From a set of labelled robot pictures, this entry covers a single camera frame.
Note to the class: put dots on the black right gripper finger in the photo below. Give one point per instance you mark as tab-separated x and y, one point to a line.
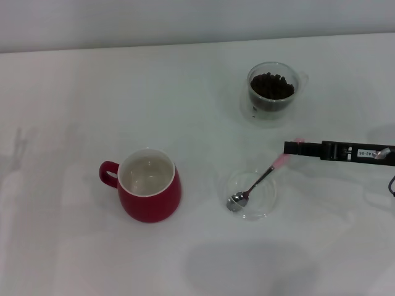
304	149

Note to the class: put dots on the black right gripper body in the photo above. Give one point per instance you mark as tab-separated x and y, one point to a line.
342	151

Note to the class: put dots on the red ceramic mug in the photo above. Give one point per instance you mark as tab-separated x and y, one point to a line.
154	206

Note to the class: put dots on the clear glass cup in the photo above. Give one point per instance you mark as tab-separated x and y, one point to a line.
273	106

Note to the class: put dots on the dark coffee beans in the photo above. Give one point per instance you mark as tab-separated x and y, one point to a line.
271	86

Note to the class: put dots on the clear glass saucer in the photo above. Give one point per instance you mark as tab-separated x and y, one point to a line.
265	203

